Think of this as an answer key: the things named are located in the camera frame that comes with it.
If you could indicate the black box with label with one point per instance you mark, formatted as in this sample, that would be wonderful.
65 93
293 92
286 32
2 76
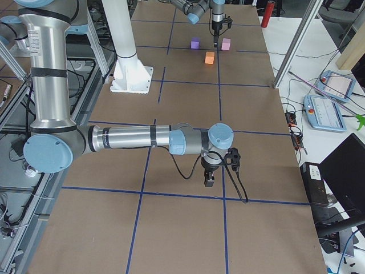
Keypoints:
314 184

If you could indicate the orange usb hub lower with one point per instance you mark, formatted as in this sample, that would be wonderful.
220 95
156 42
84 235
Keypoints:
297 140

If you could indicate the upper teach pendant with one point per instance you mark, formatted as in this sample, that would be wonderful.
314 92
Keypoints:
336 85

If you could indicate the orange foam cube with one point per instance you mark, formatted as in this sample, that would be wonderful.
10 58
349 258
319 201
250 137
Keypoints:
209 57

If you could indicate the black monitor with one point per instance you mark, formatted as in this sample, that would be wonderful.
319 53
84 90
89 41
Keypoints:
343 172

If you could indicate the purple foam cube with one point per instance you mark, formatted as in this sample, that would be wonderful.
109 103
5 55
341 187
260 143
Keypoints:
195 43

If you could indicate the aluminium frame post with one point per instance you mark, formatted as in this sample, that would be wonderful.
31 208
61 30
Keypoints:
302 29

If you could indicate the brown paper table cover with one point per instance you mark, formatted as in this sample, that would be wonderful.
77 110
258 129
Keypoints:
139 211

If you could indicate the red cylinder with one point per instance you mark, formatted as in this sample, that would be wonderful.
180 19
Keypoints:
267 15

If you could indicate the lower teach pendant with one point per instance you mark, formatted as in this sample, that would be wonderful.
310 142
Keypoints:
323 114

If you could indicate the wooden board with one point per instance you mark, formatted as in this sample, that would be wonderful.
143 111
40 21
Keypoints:
353 52

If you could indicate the teach pendant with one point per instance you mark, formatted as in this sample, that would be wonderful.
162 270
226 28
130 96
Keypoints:
323 114
336 85

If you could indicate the orange usb hub upper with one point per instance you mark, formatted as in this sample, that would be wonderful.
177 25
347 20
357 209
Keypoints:
291 118

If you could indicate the pink foam cube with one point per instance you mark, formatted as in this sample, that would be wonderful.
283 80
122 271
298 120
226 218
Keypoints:
226 42

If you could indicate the orange usb hub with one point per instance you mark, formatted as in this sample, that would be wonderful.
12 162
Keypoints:
297 140
291 118

